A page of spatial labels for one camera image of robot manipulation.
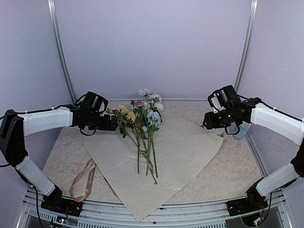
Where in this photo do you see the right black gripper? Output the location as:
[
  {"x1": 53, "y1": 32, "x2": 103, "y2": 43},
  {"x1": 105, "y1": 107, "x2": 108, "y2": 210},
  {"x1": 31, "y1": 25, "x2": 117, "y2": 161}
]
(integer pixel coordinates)
[{"x1": 202, "y1": 107, "x2": 239, "y2": 130}]

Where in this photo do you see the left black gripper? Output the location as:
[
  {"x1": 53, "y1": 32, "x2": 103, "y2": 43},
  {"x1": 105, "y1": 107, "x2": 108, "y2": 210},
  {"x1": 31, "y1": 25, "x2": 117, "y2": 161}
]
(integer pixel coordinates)
[{"x1": 87, "y1": 113, "x2": 118, "y2": 131}]

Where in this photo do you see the pink rose stem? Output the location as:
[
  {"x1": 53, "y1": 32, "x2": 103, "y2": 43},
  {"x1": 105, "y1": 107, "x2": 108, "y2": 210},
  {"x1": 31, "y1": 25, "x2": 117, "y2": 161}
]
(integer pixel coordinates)
[{"x1": 106, "y1": 108, "x2": 132, "y2": 139}]

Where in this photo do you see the yellow rose bunch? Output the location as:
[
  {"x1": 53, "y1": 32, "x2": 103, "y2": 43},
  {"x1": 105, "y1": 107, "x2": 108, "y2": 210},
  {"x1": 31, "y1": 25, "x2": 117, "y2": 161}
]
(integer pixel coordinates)
[{"x1": 116, "y1": 105, "x2": 143, "y2": 175}]

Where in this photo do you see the dried mauve flower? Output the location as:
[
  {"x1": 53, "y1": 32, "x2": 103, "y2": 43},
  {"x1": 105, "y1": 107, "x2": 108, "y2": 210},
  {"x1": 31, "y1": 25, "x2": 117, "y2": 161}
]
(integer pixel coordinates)
[{"x1": 130, "y1": 100, "x2": 154, "y2": 175}]

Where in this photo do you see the white rose stem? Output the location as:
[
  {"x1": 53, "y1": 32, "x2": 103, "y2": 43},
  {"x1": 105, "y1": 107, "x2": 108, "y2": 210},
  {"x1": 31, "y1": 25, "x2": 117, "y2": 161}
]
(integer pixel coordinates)
[{"x1": 147, "y1": 103, "x2": 162, "y2": 178}]

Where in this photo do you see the white pink flower stem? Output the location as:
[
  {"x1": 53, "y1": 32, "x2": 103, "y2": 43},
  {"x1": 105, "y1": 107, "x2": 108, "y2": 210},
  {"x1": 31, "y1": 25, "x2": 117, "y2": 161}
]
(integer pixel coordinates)
[{"x1": 147, "y1": 93, "x2": 162, "y2": 104}]

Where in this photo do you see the pink wrapping paper sheet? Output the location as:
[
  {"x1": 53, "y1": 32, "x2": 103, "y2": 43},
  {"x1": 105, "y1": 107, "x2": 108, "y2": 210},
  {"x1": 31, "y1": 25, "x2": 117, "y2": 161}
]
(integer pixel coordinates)
[{"x1": 82, "y1": 111, "x2": 223, "y2": 221}]

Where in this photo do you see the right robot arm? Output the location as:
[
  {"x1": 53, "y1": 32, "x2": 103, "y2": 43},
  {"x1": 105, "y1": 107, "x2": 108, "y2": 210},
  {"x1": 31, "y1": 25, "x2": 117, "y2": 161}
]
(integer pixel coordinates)
[{"x1": 202, "y1": 85, "x2": 304, "y2": 211}]

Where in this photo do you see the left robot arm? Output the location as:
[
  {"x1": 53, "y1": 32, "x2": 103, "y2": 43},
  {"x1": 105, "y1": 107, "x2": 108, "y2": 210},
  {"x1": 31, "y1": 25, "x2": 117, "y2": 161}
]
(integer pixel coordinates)
[{"x1": 0, "y1": 92, "x2": 118, "y2": 211}]

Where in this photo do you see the light blue cup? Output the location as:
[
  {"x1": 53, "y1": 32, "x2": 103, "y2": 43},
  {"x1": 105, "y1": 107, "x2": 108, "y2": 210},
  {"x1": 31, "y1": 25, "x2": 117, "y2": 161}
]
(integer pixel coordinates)
[{"x1": 233, "y1": 122, "x2": 251, "y2": 140}]

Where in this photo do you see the tan ribbon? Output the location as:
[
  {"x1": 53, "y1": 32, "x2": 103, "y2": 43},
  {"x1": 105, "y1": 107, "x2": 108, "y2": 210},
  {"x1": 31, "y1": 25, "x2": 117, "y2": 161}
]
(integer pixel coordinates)
[{"x1": 69, "y1": 159, "x2": 96, "y2": 202}]

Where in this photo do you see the right aluminium frame post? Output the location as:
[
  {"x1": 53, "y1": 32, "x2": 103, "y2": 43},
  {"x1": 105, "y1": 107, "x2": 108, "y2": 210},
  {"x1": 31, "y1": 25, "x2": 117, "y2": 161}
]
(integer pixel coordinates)
[{"x1": 234, "y1": 0, "x2": 258, "y2": 92}]

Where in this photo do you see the aluminium frame post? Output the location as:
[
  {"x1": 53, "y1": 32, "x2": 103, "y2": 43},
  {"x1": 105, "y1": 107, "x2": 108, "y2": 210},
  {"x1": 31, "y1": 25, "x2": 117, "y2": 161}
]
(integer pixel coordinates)
[
  {"x1": 47, "y1": 0, "x2": 77, "y2": 104},
  {"x1": 234, "y1": 0, "x2": 258, "y2": 92}
]

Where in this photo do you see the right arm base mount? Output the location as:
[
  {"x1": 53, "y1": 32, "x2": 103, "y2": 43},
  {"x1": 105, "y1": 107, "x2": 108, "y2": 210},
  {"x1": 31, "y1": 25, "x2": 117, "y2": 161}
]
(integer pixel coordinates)
[{"x1": 226, "y1": 185, "x2": 268, "y2": 216}]

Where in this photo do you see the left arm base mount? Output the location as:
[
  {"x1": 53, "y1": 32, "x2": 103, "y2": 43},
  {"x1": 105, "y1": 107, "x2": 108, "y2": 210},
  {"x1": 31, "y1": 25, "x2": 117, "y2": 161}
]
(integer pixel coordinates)
[{"x1": 41, "y1": 189, "x2": 83, "y2": 217}]

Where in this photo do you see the front aluminium rail base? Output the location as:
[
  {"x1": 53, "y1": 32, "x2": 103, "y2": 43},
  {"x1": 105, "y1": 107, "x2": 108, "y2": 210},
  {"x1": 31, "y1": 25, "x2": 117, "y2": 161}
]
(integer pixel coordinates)
[{"x1": 15, "y1": 189, "x2": 293, "y2": 228}]

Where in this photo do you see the left aluminium frame post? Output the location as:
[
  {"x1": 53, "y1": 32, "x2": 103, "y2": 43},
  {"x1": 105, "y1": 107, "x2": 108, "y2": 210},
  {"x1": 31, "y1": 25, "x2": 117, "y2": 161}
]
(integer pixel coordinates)
[{"x1": 47, "y1": 0, "x2": 77, "y2": 104}]

